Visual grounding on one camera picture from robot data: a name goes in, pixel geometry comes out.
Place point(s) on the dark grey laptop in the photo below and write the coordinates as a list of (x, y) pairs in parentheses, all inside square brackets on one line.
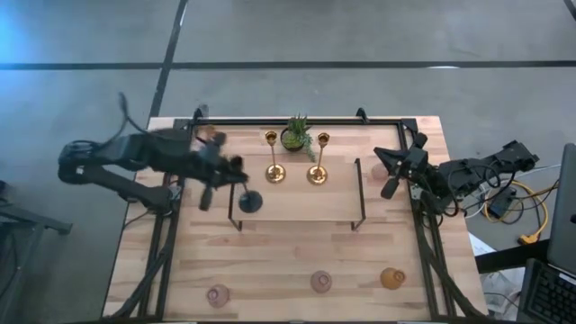
[(562, 216)]

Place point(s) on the black frame clamp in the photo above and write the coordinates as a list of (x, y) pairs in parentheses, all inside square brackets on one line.
[(362, 114), (199, 112)]

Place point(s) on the black power adapter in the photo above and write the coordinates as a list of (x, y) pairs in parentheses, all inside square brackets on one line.
[(501, 204)]

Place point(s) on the tall black candlestick holder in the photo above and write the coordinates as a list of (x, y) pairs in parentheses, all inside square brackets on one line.
[(251, 201)]

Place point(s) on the tall gold candlestick holder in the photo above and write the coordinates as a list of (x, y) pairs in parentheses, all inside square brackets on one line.
[(275, 173), (317, 174)]

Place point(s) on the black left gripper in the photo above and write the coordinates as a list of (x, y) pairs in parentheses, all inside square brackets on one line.
[(211, 166)]

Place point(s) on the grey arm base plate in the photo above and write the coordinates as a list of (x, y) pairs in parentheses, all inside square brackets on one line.
[(175, 192), (415, 191)]

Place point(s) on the wooden riser shelf black legs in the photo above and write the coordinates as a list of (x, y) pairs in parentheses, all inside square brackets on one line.
[(297, 202)]

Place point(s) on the black stand base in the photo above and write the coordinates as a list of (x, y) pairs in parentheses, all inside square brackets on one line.
[(36, 222)]

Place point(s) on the black desk bar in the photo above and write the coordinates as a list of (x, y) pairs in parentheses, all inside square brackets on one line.
[(504, 258)]

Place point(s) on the white paper sheet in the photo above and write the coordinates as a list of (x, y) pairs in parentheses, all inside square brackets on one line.
[(479, 247)]

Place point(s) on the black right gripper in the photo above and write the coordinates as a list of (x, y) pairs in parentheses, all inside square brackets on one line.
[(411, 162)]

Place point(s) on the black aluminium table frame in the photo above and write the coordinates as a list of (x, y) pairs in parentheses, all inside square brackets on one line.
[(292, 121)]

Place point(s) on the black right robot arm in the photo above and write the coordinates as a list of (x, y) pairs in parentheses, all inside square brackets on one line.
[(472, 173)]

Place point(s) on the succulent plant in black pot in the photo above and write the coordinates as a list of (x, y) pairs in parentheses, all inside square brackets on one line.
[(294, 137)]

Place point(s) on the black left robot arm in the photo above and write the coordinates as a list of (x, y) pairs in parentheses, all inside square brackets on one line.
[(135, 148)]

